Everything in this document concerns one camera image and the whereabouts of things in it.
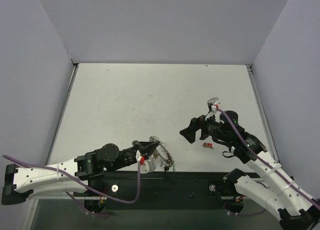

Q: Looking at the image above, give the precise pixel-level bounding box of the large metal keyring with keys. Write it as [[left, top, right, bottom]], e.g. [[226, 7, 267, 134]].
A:
[[149, 136, 176, 172]]

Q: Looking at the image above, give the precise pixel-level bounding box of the aluminium frame rail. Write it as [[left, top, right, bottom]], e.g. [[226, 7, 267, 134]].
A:
[[21, 63, 280, 229]]

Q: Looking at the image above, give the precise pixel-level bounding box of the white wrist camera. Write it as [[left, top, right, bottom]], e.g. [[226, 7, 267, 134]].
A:
[[135, 151, 156, 174], [207, 97, 221, 114]]

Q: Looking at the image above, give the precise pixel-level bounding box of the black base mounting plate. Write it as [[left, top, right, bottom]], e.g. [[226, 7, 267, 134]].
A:
[[67, 169, 263, 212]]

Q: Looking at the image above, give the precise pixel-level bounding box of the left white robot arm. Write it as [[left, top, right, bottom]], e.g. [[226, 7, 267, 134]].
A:
[[1, 141, 160, 205]]

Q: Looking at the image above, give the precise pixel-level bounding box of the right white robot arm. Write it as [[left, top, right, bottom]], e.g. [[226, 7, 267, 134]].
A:
[[179, 110, 320, 229]]

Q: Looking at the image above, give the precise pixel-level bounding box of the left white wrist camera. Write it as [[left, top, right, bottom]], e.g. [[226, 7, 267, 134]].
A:
[[135, 151, 156, 174]]

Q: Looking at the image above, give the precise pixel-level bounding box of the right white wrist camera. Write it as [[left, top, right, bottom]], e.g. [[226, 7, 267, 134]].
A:
[[207, 97, 221, 114]]

